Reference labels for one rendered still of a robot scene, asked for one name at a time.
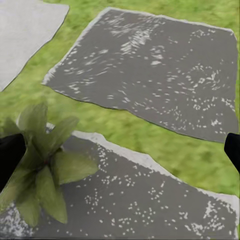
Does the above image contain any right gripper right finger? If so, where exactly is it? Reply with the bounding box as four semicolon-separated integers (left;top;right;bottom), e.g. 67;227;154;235
224;133;240;173

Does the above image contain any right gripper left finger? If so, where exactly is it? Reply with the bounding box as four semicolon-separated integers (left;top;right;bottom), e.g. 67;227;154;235
0;133;26;193

